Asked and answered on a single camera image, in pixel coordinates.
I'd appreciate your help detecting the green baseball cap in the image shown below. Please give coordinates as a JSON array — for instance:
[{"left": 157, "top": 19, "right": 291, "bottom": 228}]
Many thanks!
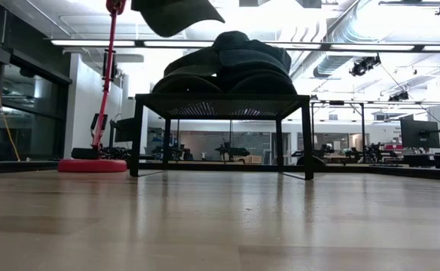
[
  {"left": 130, "top": 0, "right": 225, "bottom": 38},
  {"left": 151, "top": 47, "right": 224, "bottom": 95}
]

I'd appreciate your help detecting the black perforated metal shelf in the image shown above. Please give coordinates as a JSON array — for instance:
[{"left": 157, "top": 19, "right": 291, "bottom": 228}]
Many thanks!
[{"left": 129, "top": 93, "right": 315, "bottom": 181}]

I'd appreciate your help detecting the black computer monitor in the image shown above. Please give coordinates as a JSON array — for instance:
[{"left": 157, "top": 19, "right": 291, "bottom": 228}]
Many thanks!
[
  {"left": 113, "top": 117, "right": 136, "bottom": 144},
  {"left": 399, "top": 119, "right": 440, "bottom": 150}
]

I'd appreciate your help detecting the red pole stand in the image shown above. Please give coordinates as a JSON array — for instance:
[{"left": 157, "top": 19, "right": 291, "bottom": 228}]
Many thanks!
[{"left": 57, "top": 0, "right": 129, "bottom": 174}]

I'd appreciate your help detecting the black power adapter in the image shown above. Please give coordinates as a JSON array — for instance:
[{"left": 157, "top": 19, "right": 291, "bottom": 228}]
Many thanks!
[{"left": 71, "top": 147, "right": 101, "bottom": 160}]

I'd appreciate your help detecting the black ceiling spotlight cluster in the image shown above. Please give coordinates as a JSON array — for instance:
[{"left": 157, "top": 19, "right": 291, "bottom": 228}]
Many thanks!
[{"left": 349, "top": 53, "right": 382, "bottom": 78}]

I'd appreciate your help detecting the long linear ceiling light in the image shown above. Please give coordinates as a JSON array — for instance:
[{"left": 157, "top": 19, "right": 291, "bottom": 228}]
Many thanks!
[{"left": 50, "top": 38, "right": 440, "bottom": 53}]

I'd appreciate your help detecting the small black ceiling spotlight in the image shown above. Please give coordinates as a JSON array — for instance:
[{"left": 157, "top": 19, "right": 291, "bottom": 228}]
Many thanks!
[{"left": 388, "top": 91, "right": 410, "bottom": 103}]

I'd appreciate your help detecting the black cable bundle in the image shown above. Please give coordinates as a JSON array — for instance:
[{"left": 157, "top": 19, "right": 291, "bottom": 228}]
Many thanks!
[{"left": 99, "top": 146, "right": 133, "bottom": 161}]

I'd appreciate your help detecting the black background frame stand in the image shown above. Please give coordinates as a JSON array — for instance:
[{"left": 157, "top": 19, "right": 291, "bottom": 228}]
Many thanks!
[{"left": 310, "top": 99, "right": 367, "bottom": 152}]

